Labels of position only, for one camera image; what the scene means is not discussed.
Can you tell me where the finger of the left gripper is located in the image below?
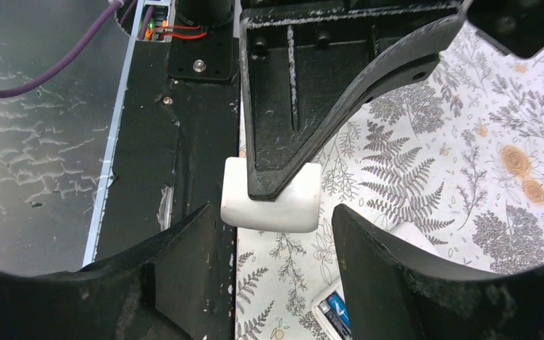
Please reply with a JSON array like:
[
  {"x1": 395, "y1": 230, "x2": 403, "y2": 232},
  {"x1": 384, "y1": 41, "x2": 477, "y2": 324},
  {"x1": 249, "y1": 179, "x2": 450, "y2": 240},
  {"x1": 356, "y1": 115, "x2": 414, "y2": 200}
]
[
  {"x1": 466, "y1": 0, "x2": 544, "y2": 59},
  {"x1": 239, "y1": 2, "x2": 465, "y2": 201}
]

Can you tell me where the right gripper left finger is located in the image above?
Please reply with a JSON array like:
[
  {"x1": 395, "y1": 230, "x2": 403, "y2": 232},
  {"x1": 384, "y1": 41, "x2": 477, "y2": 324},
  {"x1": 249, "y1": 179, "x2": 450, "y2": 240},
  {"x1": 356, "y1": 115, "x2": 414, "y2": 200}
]
[{"x1": 0, "y1": 205, "x2": 234, "y2": 339}]

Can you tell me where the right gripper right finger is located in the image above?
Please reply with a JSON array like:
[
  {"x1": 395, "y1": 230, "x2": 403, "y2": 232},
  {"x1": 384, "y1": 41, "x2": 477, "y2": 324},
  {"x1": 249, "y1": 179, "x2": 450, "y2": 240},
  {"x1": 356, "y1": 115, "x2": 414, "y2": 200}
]
[{"x1": 331, "y1": 204, "x2": 544, "y2": 339}]

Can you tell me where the white remote battery cover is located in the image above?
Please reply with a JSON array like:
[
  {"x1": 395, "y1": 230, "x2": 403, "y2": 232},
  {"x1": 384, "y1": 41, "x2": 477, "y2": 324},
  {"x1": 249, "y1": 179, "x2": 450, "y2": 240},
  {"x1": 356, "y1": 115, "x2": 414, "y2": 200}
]
[{"x1": 220, "y1": 157, "x2": 322, "y2": 233}]

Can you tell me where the floral patterned table mat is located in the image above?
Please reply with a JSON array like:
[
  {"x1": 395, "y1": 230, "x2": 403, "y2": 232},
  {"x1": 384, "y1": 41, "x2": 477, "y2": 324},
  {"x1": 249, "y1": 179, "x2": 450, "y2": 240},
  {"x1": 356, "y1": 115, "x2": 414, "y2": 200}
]
[{"x1": 235, "y1": 25, "x2": 544, "y2": 339}]

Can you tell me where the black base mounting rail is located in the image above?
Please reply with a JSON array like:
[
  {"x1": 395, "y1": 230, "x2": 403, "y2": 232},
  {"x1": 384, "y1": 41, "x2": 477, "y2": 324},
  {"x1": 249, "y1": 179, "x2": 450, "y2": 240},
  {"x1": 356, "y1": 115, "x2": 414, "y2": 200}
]
[{"x1": 84, "y1": 1, "x2": 240, "y2": 338}]

